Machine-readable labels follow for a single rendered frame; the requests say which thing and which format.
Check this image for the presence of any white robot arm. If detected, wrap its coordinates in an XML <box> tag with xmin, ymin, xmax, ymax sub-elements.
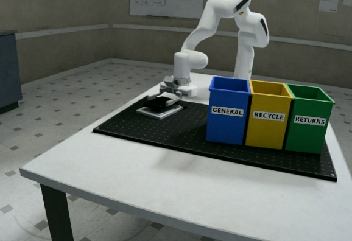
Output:
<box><xmin>163</xmin><ymin>0</ymin><xmax>269</xmax><ymax>88</ymax></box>

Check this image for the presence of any green bin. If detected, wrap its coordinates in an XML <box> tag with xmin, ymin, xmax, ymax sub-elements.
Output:
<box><xmin>283</xmin><ymin>84</ymin><xmax>336</xmax><ymax>154</ymax></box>

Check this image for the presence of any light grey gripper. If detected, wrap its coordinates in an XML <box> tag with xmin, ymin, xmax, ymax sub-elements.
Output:
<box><xmin>147</xmin><ymin>82</ymin><xmax>197</xmax><ymax>106</ymax></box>

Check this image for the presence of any blue bin with label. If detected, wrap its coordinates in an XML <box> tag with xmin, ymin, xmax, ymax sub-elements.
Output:
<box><xmin>206</xmin><ymin>76</ymin><xmax>251</xmax><ymax>145</ymax></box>

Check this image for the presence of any yellow recycle bin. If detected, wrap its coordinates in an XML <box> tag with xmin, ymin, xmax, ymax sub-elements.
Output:
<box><xmin>244</xmin><ymin>80</ymin><xmax>294</xmax><ymax>150</ymax></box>

